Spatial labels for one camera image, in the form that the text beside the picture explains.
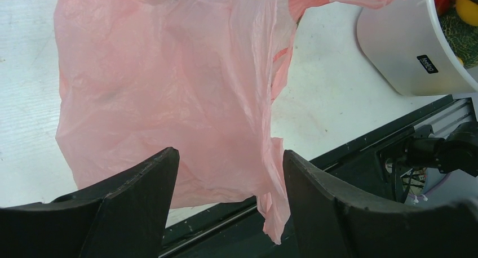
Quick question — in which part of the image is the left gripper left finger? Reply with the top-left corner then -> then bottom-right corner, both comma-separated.
1,147 -> 179,257

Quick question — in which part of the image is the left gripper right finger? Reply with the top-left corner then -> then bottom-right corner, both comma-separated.
283,150 -> 477,257

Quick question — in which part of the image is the pink plastic bag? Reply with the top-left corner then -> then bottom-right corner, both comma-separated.
54,0 -> 393,244

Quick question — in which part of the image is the yellow fake fruit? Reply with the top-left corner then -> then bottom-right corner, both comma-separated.
455,0 -> 477,26

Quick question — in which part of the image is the green fake melon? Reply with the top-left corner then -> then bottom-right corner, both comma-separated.
439,8 -> 477,69

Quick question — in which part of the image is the white plastic basket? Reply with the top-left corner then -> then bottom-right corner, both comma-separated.
356,0 -> 477,96

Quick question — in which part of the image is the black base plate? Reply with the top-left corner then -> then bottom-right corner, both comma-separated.
160,96 -> 477,257

